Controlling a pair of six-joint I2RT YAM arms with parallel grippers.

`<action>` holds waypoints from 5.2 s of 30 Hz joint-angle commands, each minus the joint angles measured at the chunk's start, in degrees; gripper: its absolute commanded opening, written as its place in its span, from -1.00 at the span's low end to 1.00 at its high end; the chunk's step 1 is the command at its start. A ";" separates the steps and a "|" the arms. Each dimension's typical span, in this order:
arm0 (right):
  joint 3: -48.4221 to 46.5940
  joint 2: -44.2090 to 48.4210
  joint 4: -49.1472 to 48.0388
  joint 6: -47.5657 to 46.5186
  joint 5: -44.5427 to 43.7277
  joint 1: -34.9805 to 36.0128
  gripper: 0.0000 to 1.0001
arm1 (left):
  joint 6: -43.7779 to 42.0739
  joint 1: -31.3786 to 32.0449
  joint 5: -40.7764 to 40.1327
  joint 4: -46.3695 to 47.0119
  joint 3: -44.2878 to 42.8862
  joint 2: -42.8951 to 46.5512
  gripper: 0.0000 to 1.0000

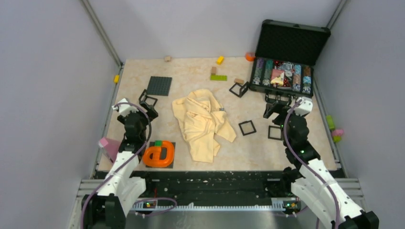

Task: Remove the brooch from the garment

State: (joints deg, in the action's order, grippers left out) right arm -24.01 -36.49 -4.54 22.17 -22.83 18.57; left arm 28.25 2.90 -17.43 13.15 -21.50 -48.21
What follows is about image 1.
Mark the orange round object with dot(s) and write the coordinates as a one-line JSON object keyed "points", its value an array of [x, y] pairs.
{"points": [[250, 56]]}

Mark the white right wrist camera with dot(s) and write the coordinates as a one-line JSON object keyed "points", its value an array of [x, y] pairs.
{"points": [[304, 106]]}

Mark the black square frame right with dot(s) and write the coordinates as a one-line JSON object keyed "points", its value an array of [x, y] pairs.
{"points": [[274, 133]]}

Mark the pink box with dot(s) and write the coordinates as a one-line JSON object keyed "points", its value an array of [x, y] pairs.
{"points": [[109, 148]]}

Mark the wooden block near frame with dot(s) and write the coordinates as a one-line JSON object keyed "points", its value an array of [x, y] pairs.
{"points": [[239, 81]]}

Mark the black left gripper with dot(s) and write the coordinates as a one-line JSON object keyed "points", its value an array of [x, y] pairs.
{"points": [[151, 113]]}

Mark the black cube frame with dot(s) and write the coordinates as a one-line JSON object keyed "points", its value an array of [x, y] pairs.
{"points": [[239, 90], [147, 101]]}

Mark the wooden block by wall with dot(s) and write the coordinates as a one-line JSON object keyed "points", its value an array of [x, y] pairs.
{"points": [[167, 58]]}

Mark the yellow lego brick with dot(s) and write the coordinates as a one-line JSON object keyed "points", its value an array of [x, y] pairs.
{"points": [[220, 60]]}

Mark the black square frame centre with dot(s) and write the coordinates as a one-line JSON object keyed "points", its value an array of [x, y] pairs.
{"points": [[247, 128]]}

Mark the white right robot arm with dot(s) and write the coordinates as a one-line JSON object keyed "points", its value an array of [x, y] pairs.
{"points": [[310, 180]]}

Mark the dark grey lego baseplate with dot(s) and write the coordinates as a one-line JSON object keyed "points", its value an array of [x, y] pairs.
{"points": [[159, 85]]}

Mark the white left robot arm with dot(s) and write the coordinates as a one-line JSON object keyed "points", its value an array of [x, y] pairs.
{"points": [[110, 202]]}

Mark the small yellow block on rail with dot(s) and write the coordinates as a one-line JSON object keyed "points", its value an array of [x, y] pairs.
{"points": [[116, 79]]}

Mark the cream yellow t-shirt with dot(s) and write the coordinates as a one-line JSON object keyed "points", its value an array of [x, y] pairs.
{"points": [[200, 118]]}

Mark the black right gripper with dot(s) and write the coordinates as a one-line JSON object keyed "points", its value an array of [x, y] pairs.
{"points": [[278, 107]]}

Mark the black open carrying case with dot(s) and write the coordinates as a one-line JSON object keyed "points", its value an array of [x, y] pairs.
{"points": [[285, 56]]}

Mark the black cube frame left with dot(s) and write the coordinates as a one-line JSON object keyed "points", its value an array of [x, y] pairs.
{"points": [[147, 101]]}

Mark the green long lego brick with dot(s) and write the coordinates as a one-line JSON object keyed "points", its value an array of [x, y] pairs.
{"points": [[214, 77]]}

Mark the black square frame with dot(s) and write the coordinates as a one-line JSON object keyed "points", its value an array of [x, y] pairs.
{"points": [[274, 133], [247, 128]]}

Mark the small green block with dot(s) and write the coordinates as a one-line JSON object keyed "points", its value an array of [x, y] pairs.
{"points": [[158, 143]]}

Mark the black cube frame right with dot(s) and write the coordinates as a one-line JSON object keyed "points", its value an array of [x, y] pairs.
{"points": [[239, 90]]}

